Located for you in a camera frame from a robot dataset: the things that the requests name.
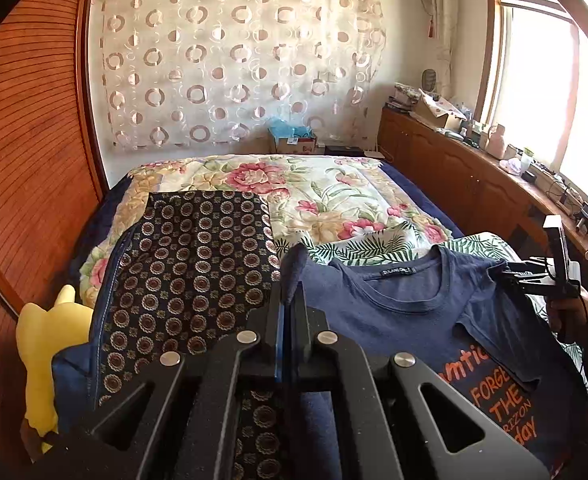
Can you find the blue plastic bag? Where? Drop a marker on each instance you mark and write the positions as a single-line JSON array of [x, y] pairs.
[[289, 127]]

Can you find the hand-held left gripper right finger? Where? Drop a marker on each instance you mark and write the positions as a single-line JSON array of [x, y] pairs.
[[300, 345]]

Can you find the palm leaf print sheet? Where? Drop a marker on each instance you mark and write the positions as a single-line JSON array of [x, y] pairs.
[[374, 247]]

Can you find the wooden framed window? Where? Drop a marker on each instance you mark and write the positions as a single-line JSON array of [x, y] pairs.
[[539, 85]]

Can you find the navy printed t-shirt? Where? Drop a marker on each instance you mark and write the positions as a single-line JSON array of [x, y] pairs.
[[399, 305]]

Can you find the lace window curtain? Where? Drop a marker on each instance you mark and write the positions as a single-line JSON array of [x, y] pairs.
[[444, 25]]

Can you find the wooden cabinet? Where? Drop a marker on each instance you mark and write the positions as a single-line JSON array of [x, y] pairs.
[[449, 170]]

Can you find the yellow plush toy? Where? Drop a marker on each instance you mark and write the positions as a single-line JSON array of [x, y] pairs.
[[48, 355]]

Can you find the circle-patterned sheer curtain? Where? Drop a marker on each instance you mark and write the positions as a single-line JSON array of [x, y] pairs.
[[233, 60]]

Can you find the green capped bottle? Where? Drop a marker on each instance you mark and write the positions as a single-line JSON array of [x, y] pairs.
[[527, 159]]

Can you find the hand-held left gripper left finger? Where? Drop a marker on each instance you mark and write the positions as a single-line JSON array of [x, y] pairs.
[[279, 360]]

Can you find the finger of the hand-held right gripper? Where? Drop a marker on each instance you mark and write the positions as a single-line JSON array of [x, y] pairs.
[[521, 282], [526, 262]]

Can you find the person's right hand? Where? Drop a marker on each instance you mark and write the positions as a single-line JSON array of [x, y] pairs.
[[576, 312]]

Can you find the oval mesh object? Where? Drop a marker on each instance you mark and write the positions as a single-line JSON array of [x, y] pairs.
[[429, 80]]

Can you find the open cardboard box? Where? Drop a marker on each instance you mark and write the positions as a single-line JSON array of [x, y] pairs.
[[441, 110]]

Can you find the wooden wardrobe door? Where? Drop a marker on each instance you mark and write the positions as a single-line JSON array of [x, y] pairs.
[[28, 160]]

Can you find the dark patterned pillow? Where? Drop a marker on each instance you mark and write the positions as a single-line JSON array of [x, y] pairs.
[[183, 270]]

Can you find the black flat box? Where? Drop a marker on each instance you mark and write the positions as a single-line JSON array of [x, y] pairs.
[[344, 150]]

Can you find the floral storage box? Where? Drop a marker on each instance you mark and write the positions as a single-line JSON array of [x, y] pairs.
[[406, 95]]

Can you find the floral quilt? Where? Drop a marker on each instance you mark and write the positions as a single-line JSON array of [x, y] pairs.
[[324, 195]]

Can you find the red tassel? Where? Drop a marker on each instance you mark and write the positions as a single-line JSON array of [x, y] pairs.
[[430, 27]]

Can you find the pink jar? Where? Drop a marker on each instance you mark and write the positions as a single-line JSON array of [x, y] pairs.
[[496, 141]]

